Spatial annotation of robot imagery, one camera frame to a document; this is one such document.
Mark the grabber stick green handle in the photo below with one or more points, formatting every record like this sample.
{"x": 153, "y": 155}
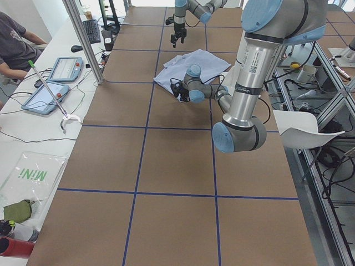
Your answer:
{"x": 66, "y": 116}

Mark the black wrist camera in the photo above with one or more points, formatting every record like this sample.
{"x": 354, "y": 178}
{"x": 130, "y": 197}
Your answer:
{"x": 169, "y": 20}
{"x": 176, "y": 88}

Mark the seated person grey shirt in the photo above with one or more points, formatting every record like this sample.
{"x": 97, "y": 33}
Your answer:
{"x": 15, "y": 52}

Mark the lower teach pendant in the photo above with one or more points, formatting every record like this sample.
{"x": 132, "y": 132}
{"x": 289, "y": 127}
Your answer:
{"x": 41, "y": 101}

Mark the aluminium frame post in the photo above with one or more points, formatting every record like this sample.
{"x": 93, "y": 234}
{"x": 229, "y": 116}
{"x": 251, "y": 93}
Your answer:
{"x": 76, "y": 20}

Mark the blue striped button shirt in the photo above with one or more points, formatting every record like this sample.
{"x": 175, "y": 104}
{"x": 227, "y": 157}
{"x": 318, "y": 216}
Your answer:
{"x": 195, "y": 70}

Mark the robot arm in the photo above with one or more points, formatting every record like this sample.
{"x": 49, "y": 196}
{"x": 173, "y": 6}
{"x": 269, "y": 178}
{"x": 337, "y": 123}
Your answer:
{"x": 202, "y": 13}
{"x": 267, "y": 25}

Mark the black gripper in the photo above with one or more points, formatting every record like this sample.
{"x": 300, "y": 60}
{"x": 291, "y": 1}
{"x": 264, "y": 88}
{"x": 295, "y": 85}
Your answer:
{"x": 181, "y": 90}
{"x": 177, "y": 28}

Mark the white chair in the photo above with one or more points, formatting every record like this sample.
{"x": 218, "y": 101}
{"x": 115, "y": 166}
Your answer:
{"x": 299, "y": 130}

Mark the upper teach pendant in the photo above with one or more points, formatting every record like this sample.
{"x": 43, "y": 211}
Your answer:
{"x": 66, "y": 69}

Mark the red bottle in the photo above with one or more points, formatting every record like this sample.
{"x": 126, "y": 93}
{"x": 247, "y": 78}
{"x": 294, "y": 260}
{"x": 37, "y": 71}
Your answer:
{"x": 16, "y": 248}

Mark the white cup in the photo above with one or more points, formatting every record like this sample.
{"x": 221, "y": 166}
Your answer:
{"x": 306, "y": 74}

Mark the teach pendant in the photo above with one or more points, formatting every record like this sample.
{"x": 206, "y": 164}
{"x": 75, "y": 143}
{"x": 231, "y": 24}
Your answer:
{"x": 41, "y": 101}
{"x": 66, "y": 69}

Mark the white paper sheet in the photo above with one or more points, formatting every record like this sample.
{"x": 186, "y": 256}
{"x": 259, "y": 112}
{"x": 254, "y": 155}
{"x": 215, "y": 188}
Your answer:
{"x": 33, "y": 178}

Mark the green bean bag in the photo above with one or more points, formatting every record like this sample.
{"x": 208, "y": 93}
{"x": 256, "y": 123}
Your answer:
{"x": 18, "y": 212}

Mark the black keyboard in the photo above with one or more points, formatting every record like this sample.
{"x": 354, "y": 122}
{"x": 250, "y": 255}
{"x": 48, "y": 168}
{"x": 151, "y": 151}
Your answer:
{"x": 92, "y": 30}

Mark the black computer mouse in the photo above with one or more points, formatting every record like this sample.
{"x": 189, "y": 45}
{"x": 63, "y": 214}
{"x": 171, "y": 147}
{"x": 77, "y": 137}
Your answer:
{"x": 76, "y": 48}

